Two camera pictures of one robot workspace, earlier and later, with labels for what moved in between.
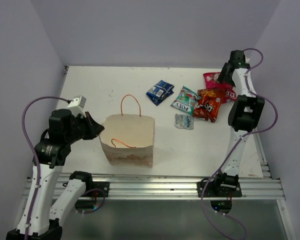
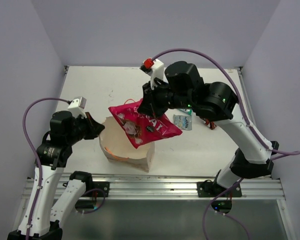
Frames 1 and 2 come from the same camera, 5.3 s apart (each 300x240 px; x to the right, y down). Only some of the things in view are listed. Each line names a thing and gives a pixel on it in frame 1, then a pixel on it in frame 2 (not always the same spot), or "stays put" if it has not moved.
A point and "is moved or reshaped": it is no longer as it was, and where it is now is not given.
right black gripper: x=223 y=76 to x=148 y=105
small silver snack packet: x=184 y=121 stays put
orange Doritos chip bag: x=207 y=107 is moved or reshaped
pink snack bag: x=226 y=90 is moved or reshaped
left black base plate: x=104 y=186 stays put
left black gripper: x=94 y=127 stays put
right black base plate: x=216 y=189 stays put
